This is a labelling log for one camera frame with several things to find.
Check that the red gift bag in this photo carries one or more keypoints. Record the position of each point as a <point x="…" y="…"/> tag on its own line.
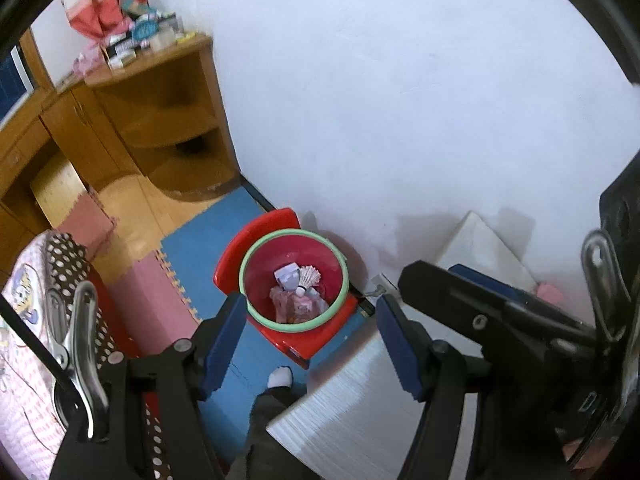
<point x="95" y="15"/>

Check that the red bucket with green rim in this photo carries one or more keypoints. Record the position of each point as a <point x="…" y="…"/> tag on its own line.
<point x="260" y="270"/>

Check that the blue foam floor mat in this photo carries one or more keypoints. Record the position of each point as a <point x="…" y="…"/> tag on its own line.
<point x="200" y="230"/>

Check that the clutter of small boxes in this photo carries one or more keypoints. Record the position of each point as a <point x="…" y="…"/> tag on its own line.
<point x="165" y="35"/>

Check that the pink printed packet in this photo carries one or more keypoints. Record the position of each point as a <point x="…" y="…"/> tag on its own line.
<point x="297" y="307"/>

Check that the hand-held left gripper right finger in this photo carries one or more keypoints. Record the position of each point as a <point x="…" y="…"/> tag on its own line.
<point x="397" y="350"/>

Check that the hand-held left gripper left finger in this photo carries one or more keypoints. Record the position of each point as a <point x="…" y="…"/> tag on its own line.
<point x="225" y="345"/>

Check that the window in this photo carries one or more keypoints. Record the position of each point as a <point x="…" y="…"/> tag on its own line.
<point x="10" y="85"/>

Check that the white shuttlecock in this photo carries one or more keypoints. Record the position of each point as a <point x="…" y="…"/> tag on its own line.
<point x="309" y="277"/>

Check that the red plastic stool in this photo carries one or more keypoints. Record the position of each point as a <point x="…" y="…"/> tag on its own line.
<point x="270" y="220"/>

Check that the brown polka dot blanket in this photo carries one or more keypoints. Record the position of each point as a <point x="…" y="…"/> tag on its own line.
<point x="65" y="260"/>

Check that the wooden corner shelf desk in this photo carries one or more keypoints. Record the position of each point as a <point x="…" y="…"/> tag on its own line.
<point x="165" y="95"/>

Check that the loose pink foam mat piece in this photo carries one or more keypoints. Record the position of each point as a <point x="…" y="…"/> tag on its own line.
<point x="87" y="225"/>

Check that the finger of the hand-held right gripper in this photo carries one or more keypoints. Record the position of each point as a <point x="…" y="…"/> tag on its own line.
<point x="492" y="290"/>
<point x="475" y="320"/>

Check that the small pink item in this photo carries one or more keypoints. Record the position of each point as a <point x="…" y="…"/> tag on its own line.
<point x="547" y="292"/>

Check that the person's white sock foot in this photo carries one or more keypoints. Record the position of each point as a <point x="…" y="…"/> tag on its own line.
<point x="280" y="377"/>

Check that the small white carton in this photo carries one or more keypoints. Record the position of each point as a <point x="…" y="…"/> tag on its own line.
<point x="286" y="276"/>

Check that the person's leg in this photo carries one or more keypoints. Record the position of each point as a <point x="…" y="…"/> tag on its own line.
<point x="270" y="420"/>

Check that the light wooden stool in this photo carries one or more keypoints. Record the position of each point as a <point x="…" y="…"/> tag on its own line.
<point x="57" y="190"/>

